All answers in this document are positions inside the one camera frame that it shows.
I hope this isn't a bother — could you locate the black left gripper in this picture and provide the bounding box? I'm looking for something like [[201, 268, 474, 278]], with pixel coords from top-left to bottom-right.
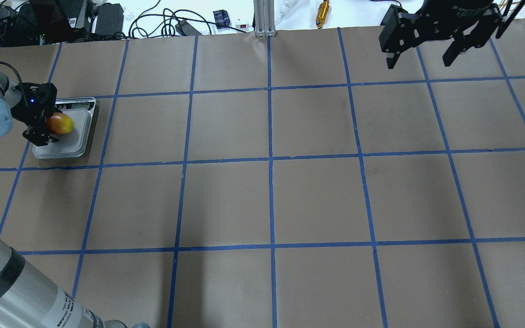
[[11, 82, 63, 147]]

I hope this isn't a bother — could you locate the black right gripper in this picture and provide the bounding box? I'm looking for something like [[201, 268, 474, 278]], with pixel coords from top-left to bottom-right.
[[379, 0, 504, 69]]

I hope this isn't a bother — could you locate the red yellow mango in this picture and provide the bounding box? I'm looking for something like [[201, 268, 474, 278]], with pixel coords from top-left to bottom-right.
[[45, 112, 75, 135]]

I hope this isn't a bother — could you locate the silver digital kitchen scale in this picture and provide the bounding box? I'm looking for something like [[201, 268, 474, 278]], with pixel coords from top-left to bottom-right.
[[32, 97, 98, 160]]

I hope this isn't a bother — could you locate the aluminium frame post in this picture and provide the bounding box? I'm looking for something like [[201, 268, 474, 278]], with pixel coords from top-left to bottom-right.
[[252, 0, 277, 37]]

